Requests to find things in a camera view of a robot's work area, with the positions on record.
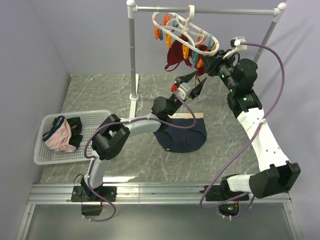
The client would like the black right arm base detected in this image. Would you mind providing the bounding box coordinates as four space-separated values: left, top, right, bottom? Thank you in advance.
205 184 250 218

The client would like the teal clothespin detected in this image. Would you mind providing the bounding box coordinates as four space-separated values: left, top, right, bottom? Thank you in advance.
207 36 220 52
191 51 199 66

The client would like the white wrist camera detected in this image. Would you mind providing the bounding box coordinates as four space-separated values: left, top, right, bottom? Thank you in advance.
223 36 248 59
171 82 192 100

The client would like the silver clothes rack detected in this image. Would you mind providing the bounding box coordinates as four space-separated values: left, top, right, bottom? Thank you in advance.
126 0 287 119

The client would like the orange clothespin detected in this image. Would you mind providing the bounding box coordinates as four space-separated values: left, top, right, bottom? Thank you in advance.
165 34 172 49
196 57 204 69
154 13 171 41

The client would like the yellow-orange clothespin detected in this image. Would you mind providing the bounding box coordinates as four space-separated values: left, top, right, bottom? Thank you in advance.
182 45 190 60

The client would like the white perforated plastic basket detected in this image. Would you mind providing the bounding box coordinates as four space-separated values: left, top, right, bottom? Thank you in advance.
33 109 113 166

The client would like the white plastic clip hanger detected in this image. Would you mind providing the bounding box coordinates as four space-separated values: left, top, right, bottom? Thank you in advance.
152 5 217 56

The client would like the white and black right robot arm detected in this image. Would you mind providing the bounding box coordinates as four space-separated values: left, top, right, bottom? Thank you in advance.
201 51 301 200

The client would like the pink underwear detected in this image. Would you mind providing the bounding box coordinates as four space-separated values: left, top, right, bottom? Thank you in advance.
42 115 76 153

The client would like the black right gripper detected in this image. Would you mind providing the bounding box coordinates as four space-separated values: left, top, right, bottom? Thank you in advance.
201 49 239 93

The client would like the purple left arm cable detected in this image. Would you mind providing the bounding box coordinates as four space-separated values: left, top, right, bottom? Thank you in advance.
83 92 197 222

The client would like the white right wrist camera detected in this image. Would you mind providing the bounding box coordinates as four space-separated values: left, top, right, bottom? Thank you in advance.
223 36 248 59

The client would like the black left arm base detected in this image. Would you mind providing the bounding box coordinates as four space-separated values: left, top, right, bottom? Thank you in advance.
70 184 117 217

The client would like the black lace underwear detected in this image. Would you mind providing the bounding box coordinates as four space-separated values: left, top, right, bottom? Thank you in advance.
67 117 83 149

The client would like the navy blue underwear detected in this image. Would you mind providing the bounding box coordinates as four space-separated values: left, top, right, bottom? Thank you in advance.
154 112 207 153

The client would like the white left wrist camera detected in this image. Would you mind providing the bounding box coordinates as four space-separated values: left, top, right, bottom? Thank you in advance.
171 82 192 100

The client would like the aluminium mounting rail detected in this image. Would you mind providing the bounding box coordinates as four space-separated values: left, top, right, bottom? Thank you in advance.
16 182 303 240

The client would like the dark red lace bra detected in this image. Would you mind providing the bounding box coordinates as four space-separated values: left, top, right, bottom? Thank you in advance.
164 40 205 82

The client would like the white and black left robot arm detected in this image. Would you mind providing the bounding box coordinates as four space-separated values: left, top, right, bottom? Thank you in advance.
80 71 207 201

